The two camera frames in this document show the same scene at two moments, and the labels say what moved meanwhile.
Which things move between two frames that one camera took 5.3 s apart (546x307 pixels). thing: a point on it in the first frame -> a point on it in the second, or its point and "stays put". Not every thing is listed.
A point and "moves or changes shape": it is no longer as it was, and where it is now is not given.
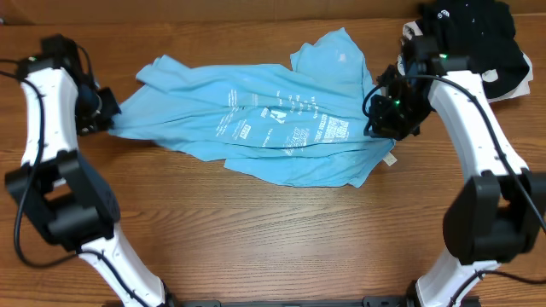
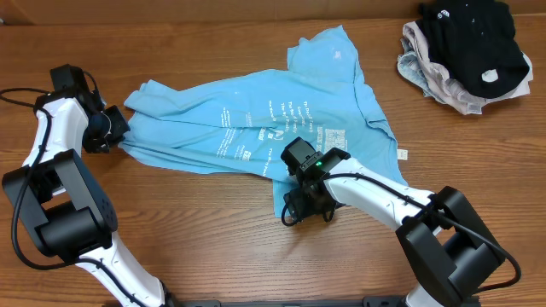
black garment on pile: [485, 31] stays put
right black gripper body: [402, 114] -> [307, 204]
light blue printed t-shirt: [302, 118] moves or changes shape
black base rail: [368, 301] stays put
